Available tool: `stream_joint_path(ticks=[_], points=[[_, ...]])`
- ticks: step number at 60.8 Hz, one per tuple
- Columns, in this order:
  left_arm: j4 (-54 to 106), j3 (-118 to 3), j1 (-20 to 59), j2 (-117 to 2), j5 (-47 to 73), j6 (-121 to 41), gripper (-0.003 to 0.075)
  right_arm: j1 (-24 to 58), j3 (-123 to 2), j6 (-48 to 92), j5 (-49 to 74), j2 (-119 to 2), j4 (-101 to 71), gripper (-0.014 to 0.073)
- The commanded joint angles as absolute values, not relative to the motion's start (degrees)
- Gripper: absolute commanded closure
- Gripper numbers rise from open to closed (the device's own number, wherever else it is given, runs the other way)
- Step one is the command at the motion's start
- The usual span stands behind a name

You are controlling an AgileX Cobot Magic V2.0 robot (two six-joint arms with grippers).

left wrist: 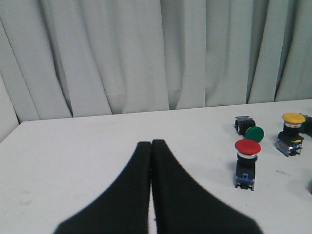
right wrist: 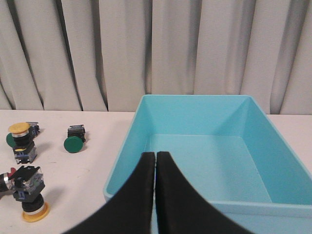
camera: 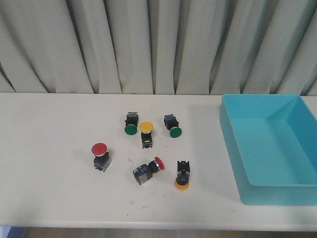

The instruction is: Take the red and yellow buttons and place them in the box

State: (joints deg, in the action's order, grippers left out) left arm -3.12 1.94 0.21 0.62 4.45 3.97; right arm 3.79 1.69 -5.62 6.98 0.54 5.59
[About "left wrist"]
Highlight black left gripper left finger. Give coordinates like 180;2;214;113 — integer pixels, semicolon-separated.
55;141;152;234

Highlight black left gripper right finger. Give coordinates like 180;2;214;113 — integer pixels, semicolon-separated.
151;139;262;234

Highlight right green push button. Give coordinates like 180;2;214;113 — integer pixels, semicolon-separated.
299;113;312;136

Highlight red button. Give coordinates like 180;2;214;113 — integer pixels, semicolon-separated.
234;139;261;191

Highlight grey curtain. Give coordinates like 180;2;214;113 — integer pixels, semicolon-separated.
0;0;312;138

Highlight left green push button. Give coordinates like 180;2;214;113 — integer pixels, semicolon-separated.
234;116;264;142

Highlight green push button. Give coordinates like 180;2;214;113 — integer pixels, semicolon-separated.
299;113;312;136
234;116;264;142

